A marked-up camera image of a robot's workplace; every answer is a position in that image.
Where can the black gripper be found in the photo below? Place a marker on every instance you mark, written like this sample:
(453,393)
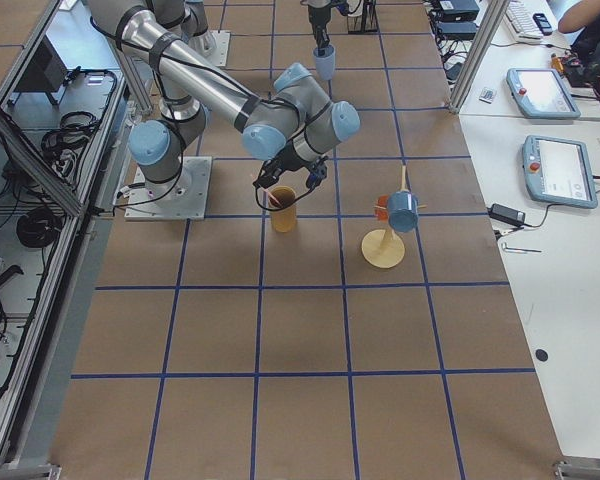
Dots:
(318,19)
(288,161)

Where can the light blue cup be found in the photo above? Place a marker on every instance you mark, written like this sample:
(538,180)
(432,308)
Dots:
(325,66)

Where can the pink chopstick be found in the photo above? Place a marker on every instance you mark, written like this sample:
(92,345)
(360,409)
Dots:
(270,194)

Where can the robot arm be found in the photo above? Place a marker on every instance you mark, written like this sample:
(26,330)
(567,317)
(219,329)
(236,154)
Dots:
(319,15)
(293,130)

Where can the orange cup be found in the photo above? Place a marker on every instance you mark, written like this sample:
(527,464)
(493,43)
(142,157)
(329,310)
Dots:
(380,208)

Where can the blue cup on stand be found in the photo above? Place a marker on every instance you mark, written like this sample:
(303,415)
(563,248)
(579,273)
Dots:
(402,209)

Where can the bamboo cylinder holder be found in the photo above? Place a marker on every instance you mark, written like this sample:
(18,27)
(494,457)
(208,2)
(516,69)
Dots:
(283,210)

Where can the wooden mug tree stand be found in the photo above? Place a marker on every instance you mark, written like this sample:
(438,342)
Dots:
(383,248)

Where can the teach pendant far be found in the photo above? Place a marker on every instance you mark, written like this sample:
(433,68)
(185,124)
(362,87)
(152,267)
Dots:
(541,94)

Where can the teach pendant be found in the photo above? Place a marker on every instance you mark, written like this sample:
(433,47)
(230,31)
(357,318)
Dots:
(558,171)
(541,94)

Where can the black power adapter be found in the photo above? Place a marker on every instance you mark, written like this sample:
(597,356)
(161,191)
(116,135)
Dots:
(506,215)

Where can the teach pendant near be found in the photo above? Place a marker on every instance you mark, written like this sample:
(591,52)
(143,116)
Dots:
(558,171)

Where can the black wire mug rack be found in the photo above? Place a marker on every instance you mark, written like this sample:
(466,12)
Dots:
(362,17)

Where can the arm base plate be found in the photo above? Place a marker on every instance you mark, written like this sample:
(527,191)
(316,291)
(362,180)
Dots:
(220,45)
(180,199)

